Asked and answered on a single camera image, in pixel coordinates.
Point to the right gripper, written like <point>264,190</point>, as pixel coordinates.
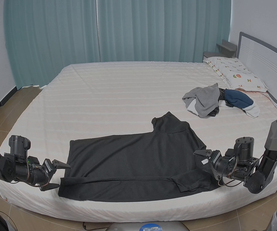
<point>221,166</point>

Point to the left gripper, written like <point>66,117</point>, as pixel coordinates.
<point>40,173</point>

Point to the black T-shirt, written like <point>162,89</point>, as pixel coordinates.
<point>133,162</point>

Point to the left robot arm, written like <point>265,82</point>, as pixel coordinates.
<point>6,165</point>

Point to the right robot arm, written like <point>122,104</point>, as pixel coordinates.
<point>261,172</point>

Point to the pile of clothes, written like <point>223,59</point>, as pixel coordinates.
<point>205,97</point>

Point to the bed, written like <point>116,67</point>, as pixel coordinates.
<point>116,92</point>

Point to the white printed pillow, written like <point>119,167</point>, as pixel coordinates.
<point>237,73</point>

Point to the grey bedside table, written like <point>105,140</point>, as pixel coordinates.
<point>222,49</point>

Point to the blue-green curtain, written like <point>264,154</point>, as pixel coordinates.
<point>51,37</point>
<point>162,23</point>

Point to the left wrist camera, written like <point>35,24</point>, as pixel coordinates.
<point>33,160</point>

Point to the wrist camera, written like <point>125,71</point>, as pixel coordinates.
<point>33,160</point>
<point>231,152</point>

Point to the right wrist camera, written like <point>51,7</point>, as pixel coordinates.
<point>231,152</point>

